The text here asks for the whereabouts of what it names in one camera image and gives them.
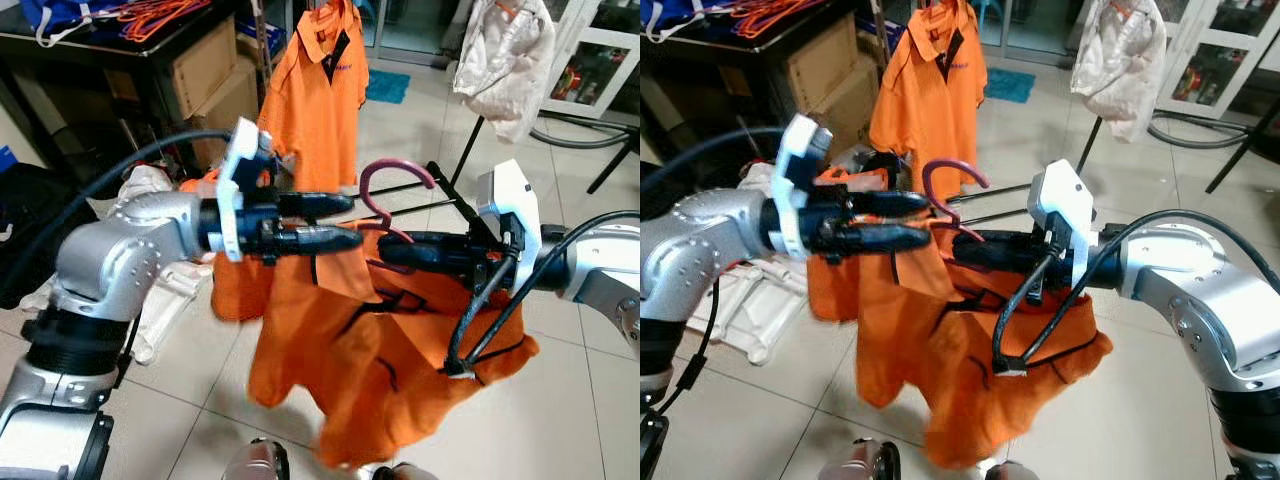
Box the orange reflective vest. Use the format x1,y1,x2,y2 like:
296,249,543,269
178,170,226,196
815,165,881,196

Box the white glass door cabinet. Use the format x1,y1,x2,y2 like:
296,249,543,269
540,0,641,119
1155,0,1280,119

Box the black clothes rack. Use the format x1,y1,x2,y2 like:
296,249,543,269
945,115,1106,231
255,0,501,251

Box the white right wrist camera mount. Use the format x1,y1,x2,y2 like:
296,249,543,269
475,160,544,291
1027,158,1098,291

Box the white grey jacket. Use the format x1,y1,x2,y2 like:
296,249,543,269
452,0,557,144
1070,0,1166,144

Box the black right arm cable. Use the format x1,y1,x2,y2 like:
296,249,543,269
990,208,1280,379
443,210,641,379

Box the crumpled white cloth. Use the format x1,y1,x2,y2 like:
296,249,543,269
118,165,176,216
740,160,786,201

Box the orange polo shirt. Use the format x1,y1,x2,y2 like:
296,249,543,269
805,222,1114,471
868,0,989,196
210,222,541,471
258,0,369,193

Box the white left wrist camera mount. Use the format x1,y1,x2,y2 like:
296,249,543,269
215,117,276,263
775,113,833,261

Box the red hanger heap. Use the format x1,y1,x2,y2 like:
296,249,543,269
730,0,836,39
90,0,211,43

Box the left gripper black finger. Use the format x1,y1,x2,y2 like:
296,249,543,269
847,223,934,256
284,225,365,258
849,189,932,219
277,191,357,221

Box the teal cloth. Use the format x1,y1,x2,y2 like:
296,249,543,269
985,68,1036,104
365,68,411,106

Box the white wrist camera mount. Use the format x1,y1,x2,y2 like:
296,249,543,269
215,117,276,263
1027,158,1098,291
775,113,833,261
475,160,544,291

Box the white plastic rack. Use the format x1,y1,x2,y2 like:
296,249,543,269
20,255,216,366
690,265,811,366

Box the brown cardboard box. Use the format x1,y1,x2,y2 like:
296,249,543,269
190,60,263,166
800,60,881,161
785,12,861,116
165,15,241,121

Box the grey hose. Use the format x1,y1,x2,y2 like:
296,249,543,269
530,110,641,151
1148,110,1251,151

